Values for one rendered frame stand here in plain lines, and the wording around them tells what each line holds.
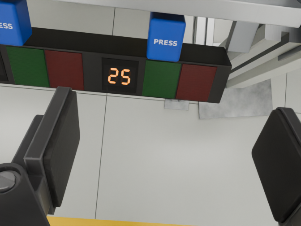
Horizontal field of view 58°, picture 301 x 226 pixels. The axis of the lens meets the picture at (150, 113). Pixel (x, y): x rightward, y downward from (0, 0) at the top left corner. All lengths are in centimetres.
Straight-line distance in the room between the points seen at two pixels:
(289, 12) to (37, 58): 18
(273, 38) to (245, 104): 67
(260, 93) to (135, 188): 52
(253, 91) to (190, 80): 74
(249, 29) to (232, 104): 70
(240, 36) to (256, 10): 7
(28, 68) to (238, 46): 18
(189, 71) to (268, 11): 8
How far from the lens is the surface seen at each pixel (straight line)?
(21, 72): 25
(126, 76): 23
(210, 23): 63
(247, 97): 96
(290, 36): 30
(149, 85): 24
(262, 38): 29
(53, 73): 24
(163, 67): 23
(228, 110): 93
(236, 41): 25
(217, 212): 97
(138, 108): 89
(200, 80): 24
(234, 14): 18
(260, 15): 19
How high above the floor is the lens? 89
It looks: 85 degrees down
